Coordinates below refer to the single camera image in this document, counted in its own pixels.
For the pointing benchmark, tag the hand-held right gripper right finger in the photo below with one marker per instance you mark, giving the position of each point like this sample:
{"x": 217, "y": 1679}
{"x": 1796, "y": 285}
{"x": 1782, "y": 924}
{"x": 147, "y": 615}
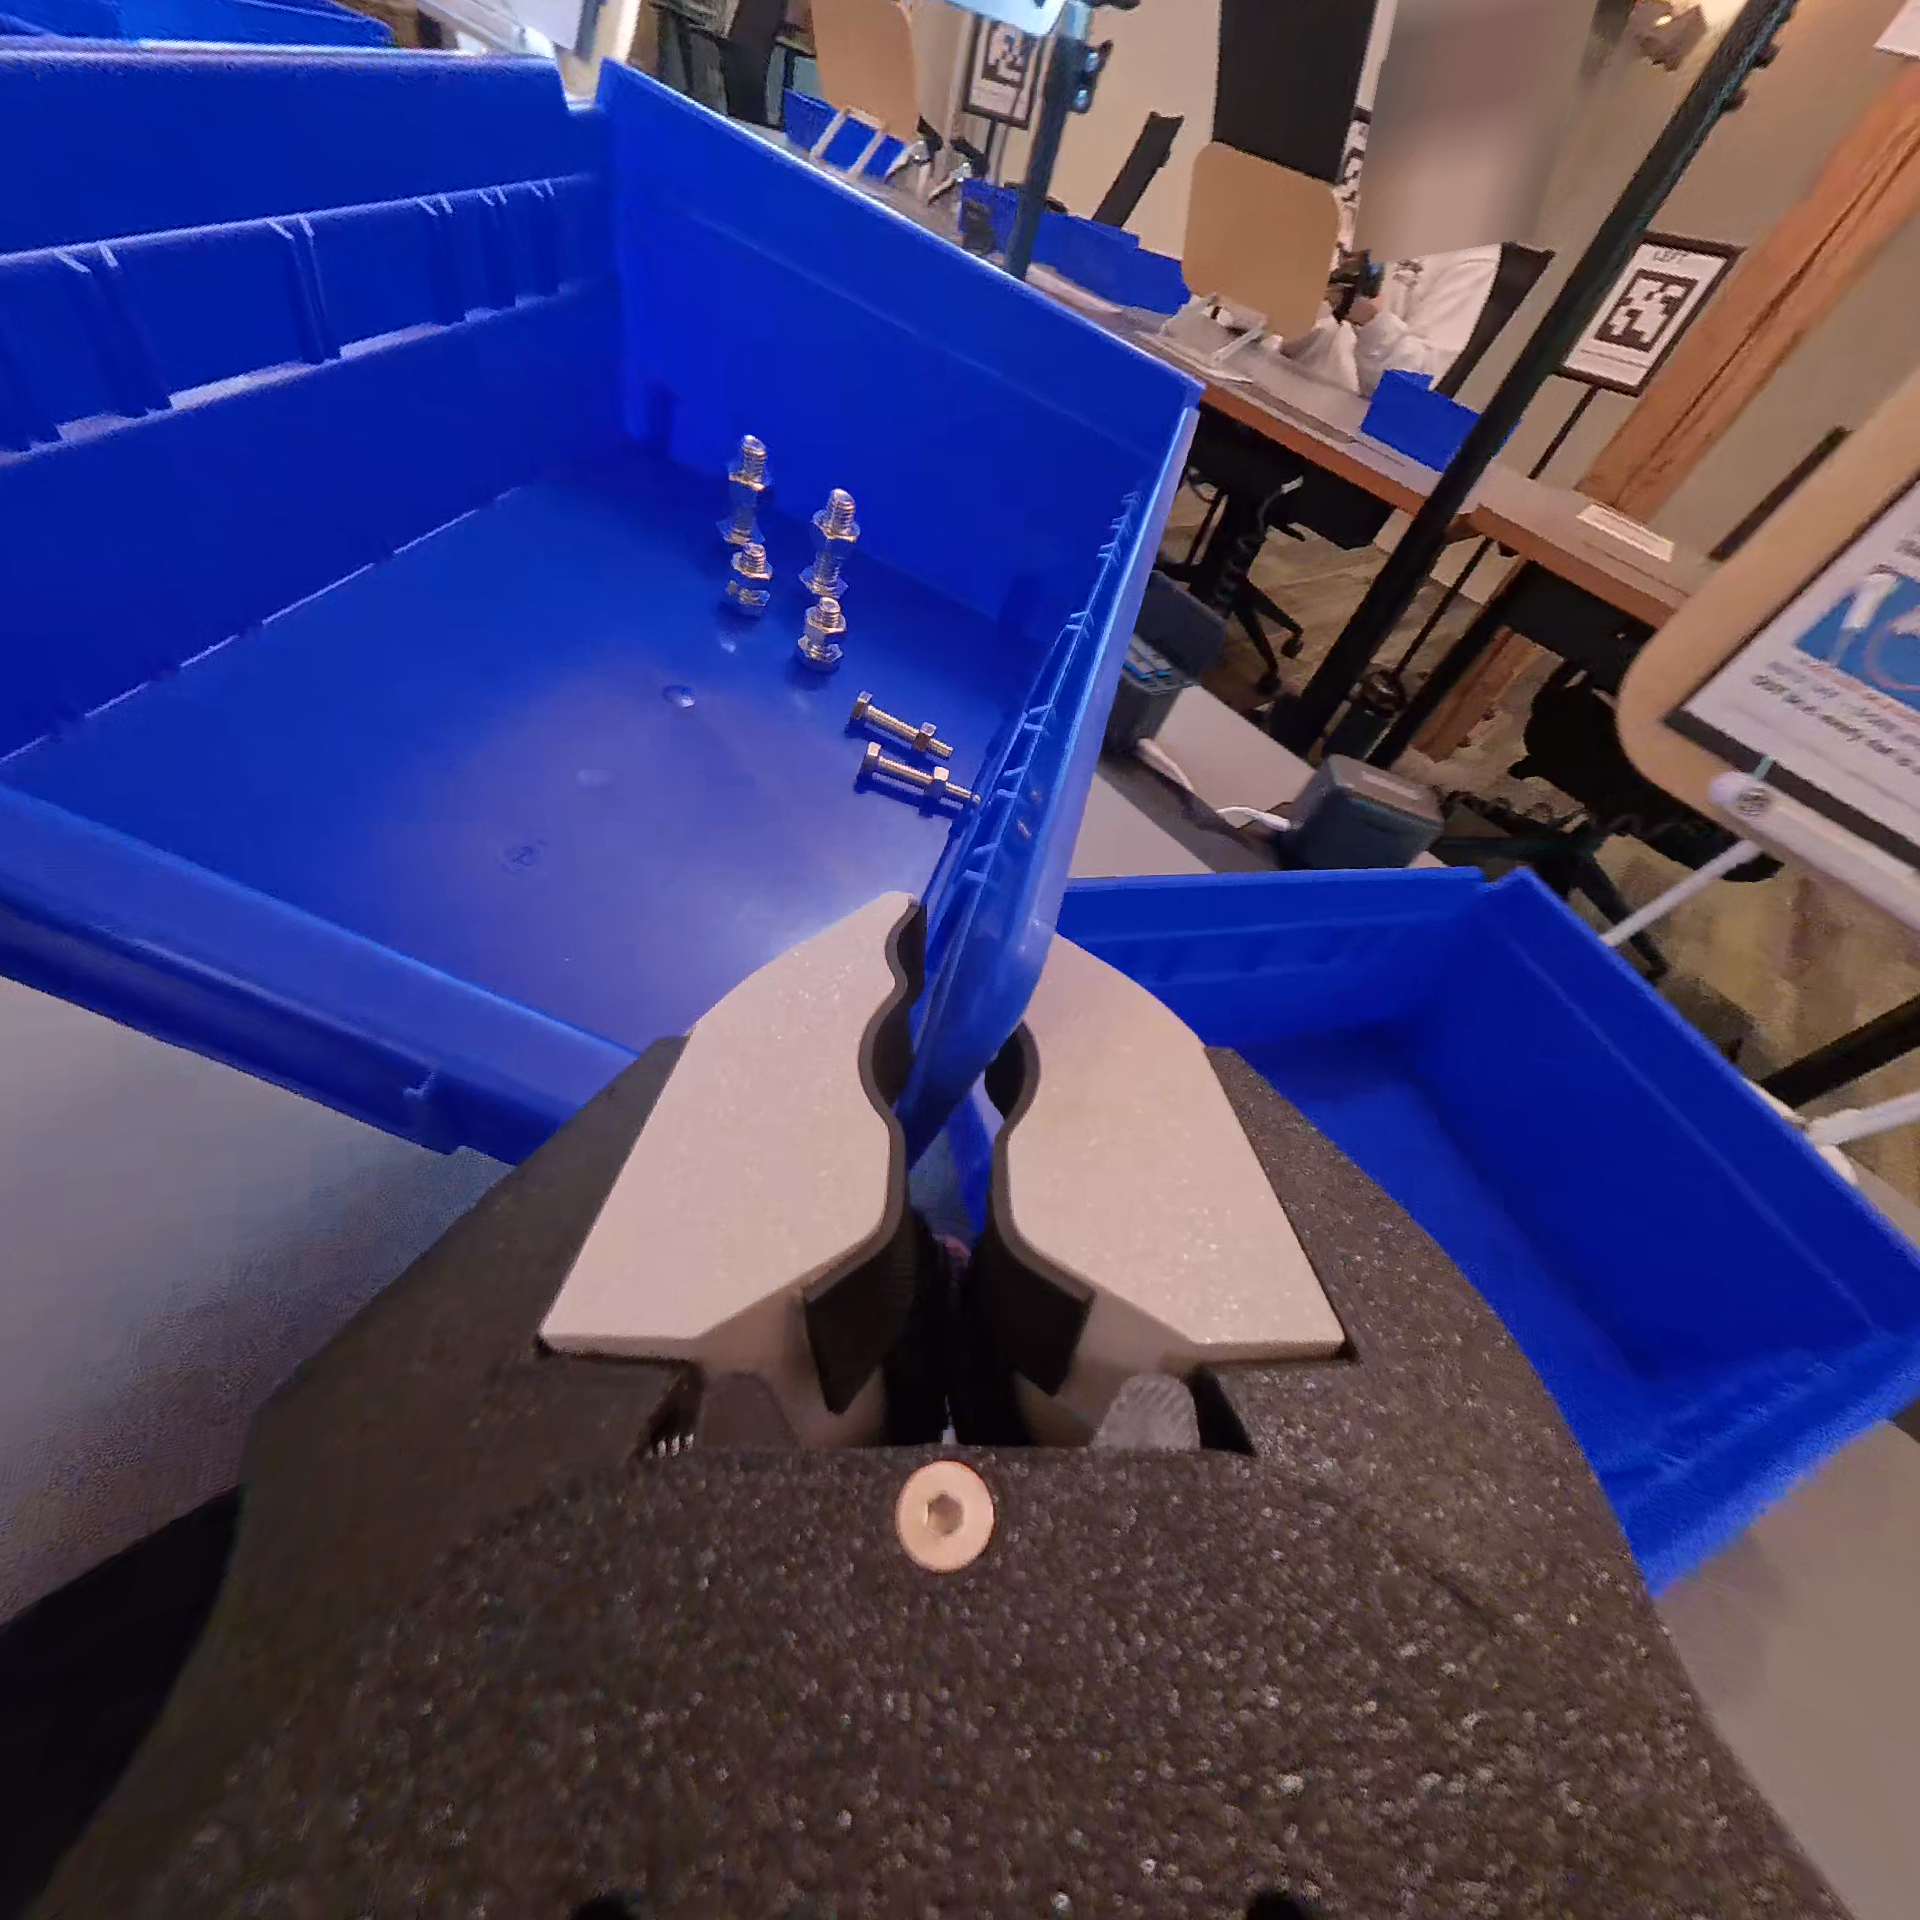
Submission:
{"x": 1171, "y": 1186}

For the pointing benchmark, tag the long wooden desk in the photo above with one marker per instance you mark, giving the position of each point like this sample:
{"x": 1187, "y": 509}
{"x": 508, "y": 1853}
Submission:
{"x": 1500, "y": 510}

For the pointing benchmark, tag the black monitor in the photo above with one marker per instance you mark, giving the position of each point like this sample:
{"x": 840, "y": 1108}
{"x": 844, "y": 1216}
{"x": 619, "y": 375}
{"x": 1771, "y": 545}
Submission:
{"x": 1293, "y": 76}

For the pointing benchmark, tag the white sign stand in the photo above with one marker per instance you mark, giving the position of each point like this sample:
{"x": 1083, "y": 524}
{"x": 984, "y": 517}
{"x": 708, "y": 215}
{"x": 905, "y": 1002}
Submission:
{"x": 1756, "y": 805}

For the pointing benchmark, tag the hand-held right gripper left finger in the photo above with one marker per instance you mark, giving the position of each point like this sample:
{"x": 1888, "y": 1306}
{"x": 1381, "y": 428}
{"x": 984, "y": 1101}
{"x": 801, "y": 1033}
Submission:
{"x": 736, "y": 1186}

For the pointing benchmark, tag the black and blue device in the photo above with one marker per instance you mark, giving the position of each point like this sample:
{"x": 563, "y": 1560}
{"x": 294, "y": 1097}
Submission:
{"x": 1151, "y": 698}

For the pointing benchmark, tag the blue plastic bin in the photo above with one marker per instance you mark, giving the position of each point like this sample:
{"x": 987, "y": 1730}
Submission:
{"x": 452, "y": 690}
{"x": 1417, "y": 422}
{"x": 1083, "y": 256}
{"x": 843, "y": 126}
{"x": 1561, "y": 1200}

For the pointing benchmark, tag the instruction sign board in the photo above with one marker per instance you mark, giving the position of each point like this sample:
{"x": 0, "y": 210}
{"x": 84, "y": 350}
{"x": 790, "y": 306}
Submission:
{"x": 1832, "y": 661}

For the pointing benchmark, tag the grey tool case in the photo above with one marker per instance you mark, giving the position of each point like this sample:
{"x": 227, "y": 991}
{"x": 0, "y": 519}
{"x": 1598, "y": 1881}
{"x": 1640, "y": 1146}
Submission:
{"x": 1365, "y": 813}

